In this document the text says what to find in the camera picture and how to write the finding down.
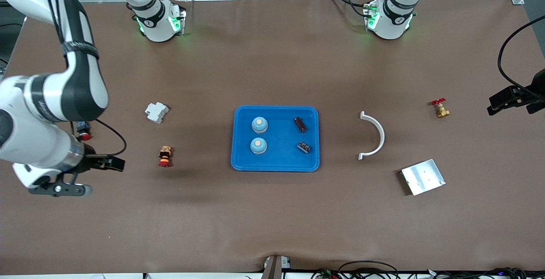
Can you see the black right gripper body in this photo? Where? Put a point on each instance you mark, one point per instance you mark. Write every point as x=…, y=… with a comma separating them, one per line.
x=91, y=162

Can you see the red mushroom push button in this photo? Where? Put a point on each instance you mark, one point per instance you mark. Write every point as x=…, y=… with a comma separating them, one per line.
x=84, y=136

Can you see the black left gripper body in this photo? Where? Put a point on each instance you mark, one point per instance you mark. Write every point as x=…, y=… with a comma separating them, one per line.
x=537, y=85

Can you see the silver metal plate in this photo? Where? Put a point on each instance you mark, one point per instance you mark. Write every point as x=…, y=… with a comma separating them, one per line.
x=423, y=176

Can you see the grey table clamp bracket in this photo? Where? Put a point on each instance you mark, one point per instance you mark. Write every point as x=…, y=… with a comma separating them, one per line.
x=274, y=268

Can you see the small dark terminal block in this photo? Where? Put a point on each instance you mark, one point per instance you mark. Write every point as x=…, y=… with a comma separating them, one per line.
x=304, y=147

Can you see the red orange emergency stop button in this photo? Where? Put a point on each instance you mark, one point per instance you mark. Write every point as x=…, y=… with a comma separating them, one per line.
x=164, y=155

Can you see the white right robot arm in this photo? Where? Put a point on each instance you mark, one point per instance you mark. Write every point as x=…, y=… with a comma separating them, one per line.
x=30, y=142

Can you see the white circuit breaker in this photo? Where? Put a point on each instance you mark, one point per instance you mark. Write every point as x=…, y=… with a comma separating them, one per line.
x=156, y=112

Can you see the white curved plastic bracket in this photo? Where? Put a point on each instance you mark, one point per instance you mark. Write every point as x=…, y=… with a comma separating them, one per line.
x=382, y=137

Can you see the light blue desk bell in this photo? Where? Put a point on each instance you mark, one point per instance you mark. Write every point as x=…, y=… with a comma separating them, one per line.
x=258, y=145
x=259, y=125

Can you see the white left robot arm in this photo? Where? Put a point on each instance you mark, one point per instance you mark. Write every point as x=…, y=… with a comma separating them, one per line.
x=389, y=32

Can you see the brown table mat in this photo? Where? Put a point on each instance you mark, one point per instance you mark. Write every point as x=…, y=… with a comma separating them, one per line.
x=272, y=219

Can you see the dark maroon electrolytic capacitor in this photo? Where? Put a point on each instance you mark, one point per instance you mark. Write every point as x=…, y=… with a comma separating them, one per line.
x=301, y=125

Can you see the blue plastic tray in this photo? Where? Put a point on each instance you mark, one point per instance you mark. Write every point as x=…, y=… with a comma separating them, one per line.
x=279, y=159

